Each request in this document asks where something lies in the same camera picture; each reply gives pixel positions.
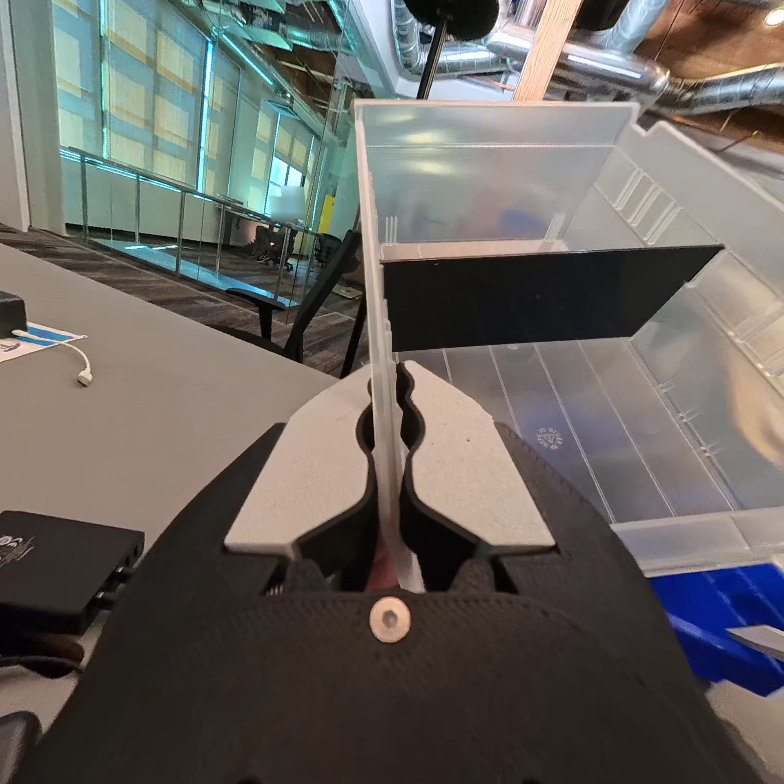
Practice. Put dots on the blue white paper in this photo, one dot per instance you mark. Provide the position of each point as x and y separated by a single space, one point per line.
18 353

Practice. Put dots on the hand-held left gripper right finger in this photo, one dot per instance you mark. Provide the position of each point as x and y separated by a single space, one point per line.
478 484

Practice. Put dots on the glass railing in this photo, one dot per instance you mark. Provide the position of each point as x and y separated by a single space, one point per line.
159 226

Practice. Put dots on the black usb hub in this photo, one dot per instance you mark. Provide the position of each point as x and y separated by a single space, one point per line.
55 569

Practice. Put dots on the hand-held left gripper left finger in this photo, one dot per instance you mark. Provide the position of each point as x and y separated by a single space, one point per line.
300 478

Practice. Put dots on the black office chair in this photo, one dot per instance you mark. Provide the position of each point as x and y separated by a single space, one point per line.
318 288

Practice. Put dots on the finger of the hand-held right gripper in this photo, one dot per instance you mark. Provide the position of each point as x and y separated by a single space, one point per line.
759 640

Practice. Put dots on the black divider plate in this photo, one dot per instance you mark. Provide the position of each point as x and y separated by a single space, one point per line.
539 294

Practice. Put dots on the wooden post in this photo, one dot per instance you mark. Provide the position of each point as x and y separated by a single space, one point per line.
545 49

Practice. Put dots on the black power adapter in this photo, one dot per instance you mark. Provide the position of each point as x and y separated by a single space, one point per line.
12 312

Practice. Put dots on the clear plastic bin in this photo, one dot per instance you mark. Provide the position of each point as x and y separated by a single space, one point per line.
612 429

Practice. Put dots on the silver round duct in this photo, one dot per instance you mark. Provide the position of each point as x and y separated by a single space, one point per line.
612 67

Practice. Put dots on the blue plastic bin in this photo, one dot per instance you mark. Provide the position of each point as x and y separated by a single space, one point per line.
704 625

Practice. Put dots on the black pole stand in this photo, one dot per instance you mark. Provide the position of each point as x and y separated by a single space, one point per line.
450 12

